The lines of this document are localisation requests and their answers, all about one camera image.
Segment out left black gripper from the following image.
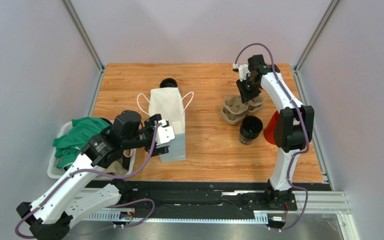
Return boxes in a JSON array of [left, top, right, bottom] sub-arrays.
[[122, 114, 169, 157]]

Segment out white paper bag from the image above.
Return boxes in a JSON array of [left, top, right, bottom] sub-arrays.
[[137, 87, 194, 163]]

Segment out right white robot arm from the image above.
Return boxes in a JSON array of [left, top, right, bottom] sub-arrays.
[[232, 54, 315, 209]]

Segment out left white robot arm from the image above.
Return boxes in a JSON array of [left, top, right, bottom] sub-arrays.
[[16, 110, 176, 240]]

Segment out black paper cup stack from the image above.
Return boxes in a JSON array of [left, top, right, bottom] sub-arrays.
[[239, 115, 264, 145]]

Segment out beige cloth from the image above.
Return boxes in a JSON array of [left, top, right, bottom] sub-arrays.
[[104, 149, 136, 176]]

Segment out red straw holder cup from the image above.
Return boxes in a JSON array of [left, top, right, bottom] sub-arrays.
[[263, 111, 279, 145]]

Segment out black cup lid stack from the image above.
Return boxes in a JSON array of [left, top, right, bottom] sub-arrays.
[[159, 78, 178, 88]]

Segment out green cloth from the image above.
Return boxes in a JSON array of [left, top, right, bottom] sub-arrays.
[[53, 117, 111, 169]]

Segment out white plastic basket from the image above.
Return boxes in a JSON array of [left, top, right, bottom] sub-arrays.
[[47, 117, 136, 179]]

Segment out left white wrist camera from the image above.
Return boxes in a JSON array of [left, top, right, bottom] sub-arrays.
[[156, 119, 176, 146]]

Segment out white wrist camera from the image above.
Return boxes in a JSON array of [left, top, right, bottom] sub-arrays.
[[156, 119, 176, 146], [232, 63, 250, 82]]

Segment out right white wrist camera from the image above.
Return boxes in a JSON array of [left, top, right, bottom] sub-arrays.
[[232, 63, 250, 82]]

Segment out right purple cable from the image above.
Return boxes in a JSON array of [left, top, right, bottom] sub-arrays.
[[234, 42, 310, 232]]

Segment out purple cable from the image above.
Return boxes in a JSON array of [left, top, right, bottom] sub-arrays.
[[234, 42, 310, 232], [14, 123, 163, 239]]

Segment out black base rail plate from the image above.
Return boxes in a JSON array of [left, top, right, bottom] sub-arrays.
[[99, 180, 309, 221]]

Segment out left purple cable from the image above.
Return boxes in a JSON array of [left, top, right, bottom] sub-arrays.
[[14, 123, 163, 239]]

